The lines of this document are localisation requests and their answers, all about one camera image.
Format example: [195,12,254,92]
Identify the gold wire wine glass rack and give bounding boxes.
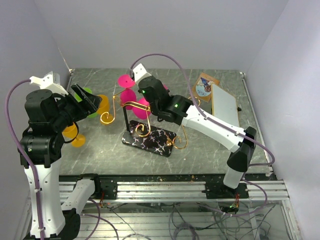
[100,91,189,158]

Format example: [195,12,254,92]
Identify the white board with gold frame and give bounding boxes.
[211,83,240,127]

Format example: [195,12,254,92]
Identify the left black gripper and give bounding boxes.
[52,82,103,130]

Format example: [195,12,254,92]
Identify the green wine glass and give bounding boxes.
[74,87,101,118]

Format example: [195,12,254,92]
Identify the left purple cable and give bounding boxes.
[4,79,46,240]

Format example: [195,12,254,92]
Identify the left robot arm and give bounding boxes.
[19,84,102,240]

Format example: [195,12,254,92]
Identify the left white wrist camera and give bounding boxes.
[29,71,69,96]

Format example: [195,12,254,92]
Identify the brown hello card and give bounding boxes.
[191,72,220,103]

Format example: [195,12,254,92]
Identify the tangle of floor cables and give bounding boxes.
[59,199,281,240]

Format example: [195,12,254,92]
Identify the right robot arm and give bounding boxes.
[137,76,257,198]

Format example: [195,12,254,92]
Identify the orange wine glass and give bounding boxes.
[97,94,110,115]
[62,122,86,148]

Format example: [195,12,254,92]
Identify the aluminium frame rail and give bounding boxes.
[58,181,288,202]

